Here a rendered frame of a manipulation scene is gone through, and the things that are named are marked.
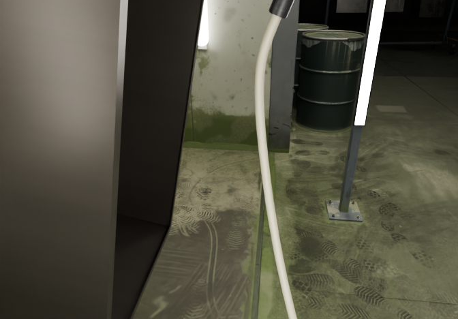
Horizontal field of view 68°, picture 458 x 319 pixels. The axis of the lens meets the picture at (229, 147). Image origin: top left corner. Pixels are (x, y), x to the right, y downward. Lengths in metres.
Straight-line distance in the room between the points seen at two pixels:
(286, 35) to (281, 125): 0.72
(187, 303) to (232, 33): 1.87
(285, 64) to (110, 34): 2.27
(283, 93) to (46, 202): 2.29
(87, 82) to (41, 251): 0.36
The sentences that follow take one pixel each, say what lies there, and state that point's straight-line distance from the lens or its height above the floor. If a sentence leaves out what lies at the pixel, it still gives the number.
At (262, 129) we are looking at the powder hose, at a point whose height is 1.10.
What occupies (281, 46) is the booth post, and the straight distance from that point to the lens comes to 2.67.
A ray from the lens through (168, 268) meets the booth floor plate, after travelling 1.83.
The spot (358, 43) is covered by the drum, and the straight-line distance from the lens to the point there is 3.31.
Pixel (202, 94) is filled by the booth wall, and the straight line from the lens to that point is 2.82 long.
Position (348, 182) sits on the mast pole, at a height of 0.23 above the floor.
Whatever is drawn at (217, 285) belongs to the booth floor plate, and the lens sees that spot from 1.72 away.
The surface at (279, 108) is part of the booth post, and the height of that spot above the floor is 0.41.
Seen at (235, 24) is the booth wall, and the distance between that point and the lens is 2.67.
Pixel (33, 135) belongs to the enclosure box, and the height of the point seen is 1.11.
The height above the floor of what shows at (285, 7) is 1.29.
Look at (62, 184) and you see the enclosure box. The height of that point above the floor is 1.03.
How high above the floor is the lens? 1.32
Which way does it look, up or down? 26 degrees down
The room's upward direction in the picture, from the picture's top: 1 degrees counter-clockwise
